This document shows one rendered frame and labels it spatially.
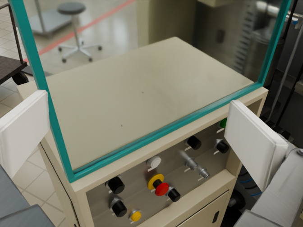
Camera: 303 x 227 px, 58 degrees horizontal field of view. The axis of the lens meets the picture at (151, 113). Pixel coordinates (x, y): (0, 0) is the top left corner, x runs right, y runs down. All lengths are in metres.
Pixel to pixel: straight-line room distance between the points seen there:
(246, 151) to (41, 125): 0.13
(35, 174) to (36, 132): 2.10
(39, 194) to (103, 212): 1.46
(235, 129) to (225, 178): 0.83
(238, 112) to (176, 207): 0.75
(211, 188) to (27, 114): 0.86
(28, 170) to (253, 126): 2.21
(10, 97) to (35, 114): 2.93
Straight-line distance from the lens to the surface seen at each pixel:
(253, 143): 0.17
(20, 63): 3.00
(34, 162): 2.36
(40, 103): 0.19
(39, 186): 2.20
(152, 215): 0.91
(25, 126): 0.17
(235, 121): 0.19
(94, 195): 0.65
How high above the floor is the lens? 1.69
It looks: 41 degrees down
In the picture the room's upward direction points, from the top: 1 degrees clockwise
